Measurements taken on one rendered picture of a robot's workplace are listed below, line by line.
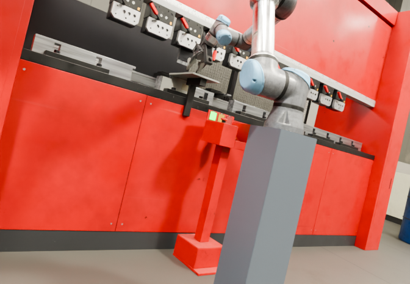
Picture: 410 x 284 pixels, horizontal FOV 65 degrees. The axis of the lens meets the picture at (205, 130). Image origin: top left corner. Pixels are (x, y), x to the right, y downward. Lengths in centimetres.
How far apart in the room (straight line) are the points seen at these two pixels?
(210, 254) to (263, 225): 72
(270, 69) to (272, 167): 34
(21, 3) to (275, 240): 130
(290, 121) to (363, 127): 242
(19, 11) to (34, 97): 35
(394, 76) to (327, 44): 92
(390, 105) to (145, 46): 232
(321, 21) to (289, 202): 192
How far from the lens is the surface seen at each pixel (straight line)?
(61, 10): 231
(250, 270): 121
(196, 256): 179
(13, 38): 149
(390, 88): 357
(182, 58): 199
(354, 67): 324
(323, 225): 302
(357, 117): 364
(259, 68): 115
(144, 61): 244
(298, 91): 122
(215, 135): 173
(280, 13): 151
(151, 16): 189
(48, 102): 160
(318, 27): 283
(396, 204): 640
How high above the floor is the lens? 69
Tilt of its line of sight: 1 degrees up
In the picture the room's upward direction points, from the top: 13 degrees clockwise
